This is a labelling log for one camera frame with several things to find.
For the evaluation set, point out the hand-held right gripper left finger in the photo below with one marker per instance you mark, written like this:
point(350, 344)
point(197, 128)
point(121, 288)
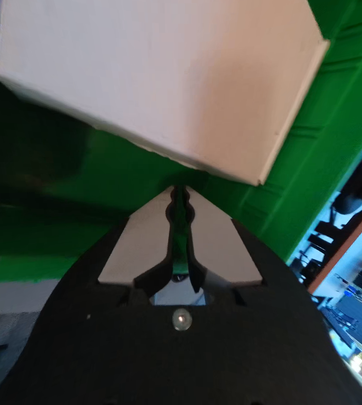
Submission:
point(136, 250)

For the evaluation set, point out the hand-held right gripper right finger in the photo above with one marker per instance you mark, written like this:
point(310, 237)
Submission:
point(222, 250)

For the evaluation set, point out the green plastic bin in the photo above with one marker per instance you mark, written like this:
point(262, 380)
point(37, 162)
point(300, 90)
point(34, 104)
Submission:
point(326, 126)

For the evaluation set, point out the white cardboard mailer box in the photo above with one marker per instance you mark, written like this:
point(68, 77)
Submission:
point(152, 79)

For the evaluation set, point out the wooden-top desk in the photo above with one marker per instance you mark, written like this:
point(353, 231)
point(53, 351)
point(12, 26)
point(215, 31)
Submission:
point(342, 246)

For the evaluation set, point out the office chair with black jacket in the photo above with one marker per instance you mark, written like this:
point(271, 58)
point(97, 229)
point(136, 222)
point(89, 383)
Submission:
point(358, 183)

